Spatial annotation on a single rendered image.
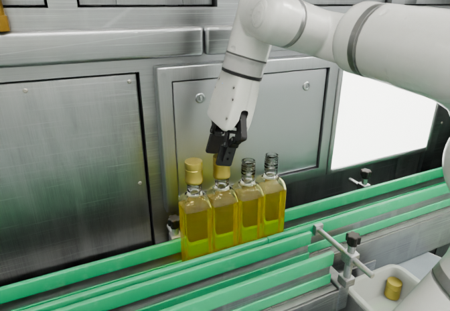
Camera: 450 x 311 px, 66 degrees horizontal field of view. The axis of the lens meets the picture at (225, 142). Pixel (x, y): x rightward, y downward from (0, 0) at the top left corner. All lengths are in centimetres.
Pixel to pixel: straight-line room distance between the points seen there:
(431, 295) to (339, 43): 27
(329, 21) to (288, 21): 9
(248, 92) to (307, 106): 34
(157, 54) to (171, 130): 16
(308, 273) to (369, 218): 28
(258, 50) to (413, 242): 75
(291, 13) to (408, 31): 19
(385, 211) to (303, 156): 25
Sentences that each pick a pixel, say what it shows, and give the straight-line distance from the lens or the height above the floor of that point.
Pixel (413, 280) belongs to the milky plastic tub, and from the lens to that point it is 97.
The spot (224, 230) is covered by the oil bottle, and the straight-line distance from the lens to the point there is 73.
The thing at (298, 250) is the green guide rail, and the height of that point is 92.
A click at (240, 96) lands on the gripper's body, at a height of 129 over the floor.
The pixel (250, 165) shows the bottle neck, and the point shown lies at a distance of 69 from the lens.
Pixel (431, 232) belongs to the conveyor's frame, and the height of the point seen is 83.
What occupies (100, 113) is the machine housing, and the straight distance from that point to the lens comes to 75.
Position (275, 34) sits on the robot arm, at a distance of 52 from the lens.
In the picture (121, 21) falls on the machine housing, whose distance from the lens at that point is 72.
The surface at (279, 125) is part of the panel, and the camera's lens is 88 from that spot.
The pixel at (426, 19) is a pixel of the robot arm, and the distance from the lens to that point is 39.
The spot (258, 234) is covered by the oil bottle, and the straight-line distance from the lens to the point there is 77.
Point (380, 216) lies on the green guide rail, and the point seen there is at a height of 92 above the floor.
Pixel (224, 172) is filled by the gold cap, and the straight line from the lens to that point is 67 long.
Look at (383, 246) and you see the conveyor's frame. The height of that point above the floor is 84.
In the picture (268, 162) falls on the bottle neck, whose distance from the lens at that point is 73.
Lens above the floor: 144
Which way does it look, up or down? 22 degrees down
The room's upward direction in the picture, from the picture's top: straight up
